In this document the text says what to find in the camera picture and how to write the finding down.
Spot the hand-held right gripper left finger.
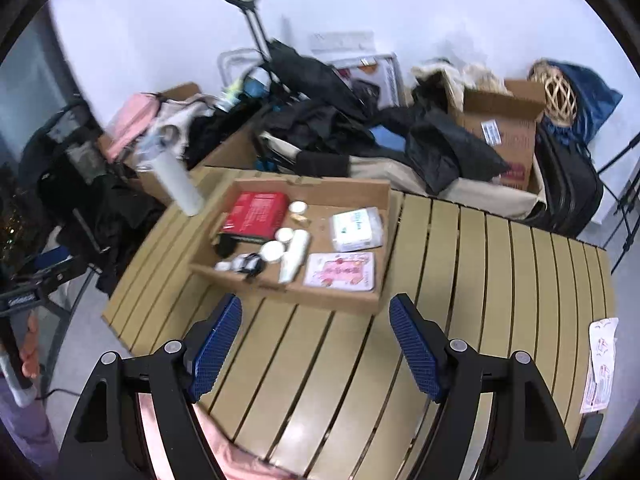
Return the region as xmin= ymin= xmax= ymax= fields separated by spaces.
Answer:
xmin=57 ymin=294 xmax=244 ymax=480

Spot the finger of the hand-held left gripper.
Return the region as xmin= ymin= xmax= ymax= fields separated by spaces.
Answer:
xmin=30 ymin=252 xmax=88 ymax=282

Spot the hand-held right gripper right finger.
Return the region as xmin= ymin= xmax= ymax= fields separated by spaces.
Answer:
xmin=389 ymin=292 xmax=581 ymax=480

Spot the black clip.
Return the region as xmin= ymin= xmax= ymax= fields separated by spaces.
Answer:
xmin=232 ymin=254 xmax=266 ymax=277

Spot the pink printed box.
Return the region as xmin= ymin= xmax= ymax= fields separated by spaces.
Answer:
xmin=302 ymin=251 xmax=376 ymax=292

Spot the white round lid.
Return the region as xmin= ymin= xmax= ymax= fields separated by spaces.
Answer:
xmin=259 ymin=241 xmax=287 ymax=265

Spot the white tube bottle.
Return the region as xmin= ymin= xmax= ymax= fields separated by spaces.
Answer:
xmin=278 ymin=230 xmax=312 ymax=284

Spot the person's left forearm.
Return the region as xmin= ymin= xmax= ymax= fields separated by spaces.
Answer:
xmin=0 ymin=370 xmax=63 ymax=480

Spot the person's left hand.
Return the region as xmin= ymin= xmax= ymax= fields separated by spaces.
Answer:
xmin=19 ymin=312 xmax=42 ymax=382

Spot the black trolley bag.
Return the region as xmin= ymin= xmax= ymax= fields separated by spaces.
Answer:
xmin=20 ymin=100 xmax=166 ymax=291

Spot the pink cloth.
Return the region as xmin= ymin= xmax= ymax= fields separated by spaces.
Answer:
xmin=137 ymin=392 xmax=301 ymax=480

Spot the cardboard box of clothes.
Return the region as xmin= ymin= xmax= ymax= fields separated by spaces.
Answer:
xmin=97 ymin=82 xmax=261 ymax=206

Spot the red box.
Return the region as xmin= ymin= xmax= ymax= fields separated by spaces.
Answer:
xmin=220 ymin=191 xmax=290 ymax=240

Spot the white thermos bottle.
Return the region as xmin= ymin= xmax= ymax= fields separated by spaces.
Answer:
xmin=150 ymin=125 xmax=205 ymax=217

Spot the pink bag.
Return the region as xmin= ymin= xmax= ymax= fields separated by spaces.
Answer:
xmin=105 ymin=92 xmax=161 ymax=161

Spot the beige tote bag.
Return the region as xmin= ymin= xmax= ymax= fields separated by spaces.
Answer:
xmin=345 ymin=155 xmax=543 ymax=221

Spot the printed paper sheet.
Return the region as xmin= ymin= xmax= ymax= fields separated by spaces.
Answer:
xmin=580 ymin=317 xmax=620 ymax=415

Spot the glass door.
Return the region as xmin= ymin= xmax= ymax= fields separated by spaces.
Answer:
xmin=0 ymin=5 xmax=96 ymax=171

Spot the beige cloth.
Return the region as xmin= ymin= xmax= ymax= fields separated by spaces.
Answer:
xmin=150 ymin=99 xmax=216 ymax=146

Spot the black jacket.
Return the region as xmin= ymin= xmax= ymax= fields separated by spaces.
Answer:
xmin=405 ymin=107 xmax=511 ymax=196

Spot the open cardboard box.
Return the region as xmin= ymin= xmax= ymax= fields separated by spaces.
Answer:
xmin=447 ymin=77 xmax=547 ymax=193

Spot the black clothing pile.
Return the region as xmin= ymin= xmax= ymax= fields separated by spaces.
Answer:
xmin=190 ymin=37 xmax=416 ymax=176

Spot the black tripod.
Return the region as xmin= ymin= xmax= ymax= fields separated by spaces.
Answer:
xmin=597 ymin=132 xmax=640 ymax=276

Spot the framed picture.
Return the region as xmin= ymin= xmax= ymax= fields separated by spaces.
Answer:
xmin=332 ymin=52 xmax=406 ymax=108

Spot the woven rattan ball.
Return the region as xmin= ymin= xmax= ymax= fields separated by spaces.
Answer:
xmin=529 ymin=60 xmax=578 ymax=126

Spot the blue bag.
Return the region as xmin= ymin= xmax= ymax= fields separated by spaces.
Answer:
xmin=545 ymin=60 xmax=623 ymax=143

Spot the white metal frame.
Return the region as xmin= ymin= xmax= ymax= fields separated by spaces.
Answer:
xmin=217 ymin=47 xmax=266 ymax=96

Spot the black cart handle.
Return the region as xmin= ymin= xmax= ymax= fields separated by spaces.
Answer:
xmin=220 ymin=0 xmax=281 ymax=91

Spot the white wall socket strip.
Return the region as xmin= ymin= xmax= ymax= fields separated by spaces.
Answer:
xmin=310 ymin=31 xmax=376 ymax=53

